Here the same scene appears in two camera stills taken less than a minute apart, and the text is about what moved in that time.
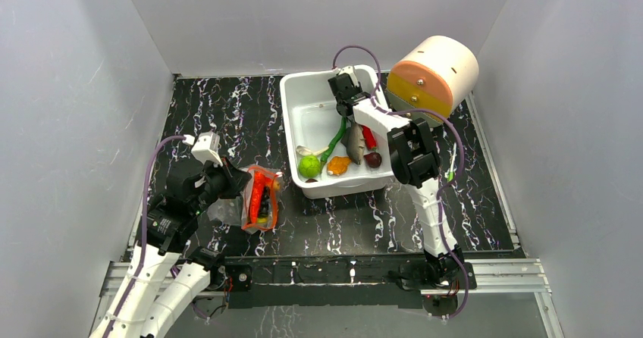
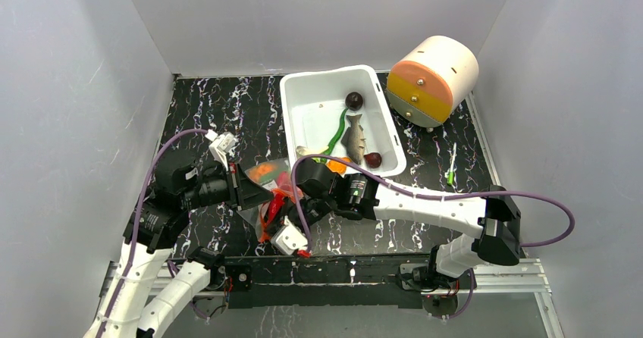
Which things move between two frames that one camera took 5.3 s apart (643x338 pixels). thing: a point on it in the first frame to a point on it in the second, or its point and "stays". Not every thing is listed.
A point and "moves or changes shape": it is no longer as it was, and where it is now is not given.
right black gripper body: [344, 90] to [299, 214]
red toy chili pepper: [369, 138] to [276, 204]
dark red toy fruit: [373, 159] stays
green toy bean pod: [339, 136] stays
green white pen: [452, 173] stays
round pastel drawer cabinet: [440, 76] stays
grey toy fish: [353, 139] stays
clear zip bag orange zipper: [255, 208] moves or changes shape
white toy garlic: [304, 151] stays
